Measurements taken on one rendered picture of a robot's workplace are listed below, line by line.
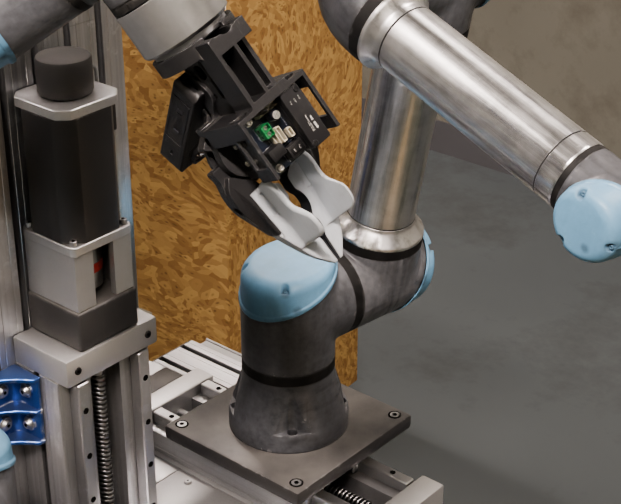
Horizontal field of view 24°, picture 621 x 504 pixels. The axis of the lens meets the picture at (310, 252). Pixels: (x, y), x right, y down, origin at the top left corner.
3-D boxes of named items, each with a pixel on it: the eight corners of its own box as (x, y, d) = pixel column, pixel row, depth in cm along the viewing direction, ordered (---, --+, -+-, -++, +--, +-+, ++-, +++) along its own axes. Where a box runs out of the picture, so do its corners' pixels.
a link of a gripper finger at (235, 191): (267, 247, 113) (201, 156, 110) (257, 247, 114) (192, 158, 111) (307, 209, 115) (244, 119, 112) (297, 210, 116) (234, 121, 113)
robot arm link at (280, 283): (219, 351, 180) (216, 253, 174) (300, 314, 188) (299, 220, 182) (284, 389, 172) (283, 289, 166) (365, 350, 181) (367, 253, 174)
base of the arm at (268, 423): (204, 423, 184) (201, 355, 179) (283, 374, 194) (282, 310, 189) (294, 468, 175) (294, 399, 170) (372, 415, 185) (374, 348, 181)
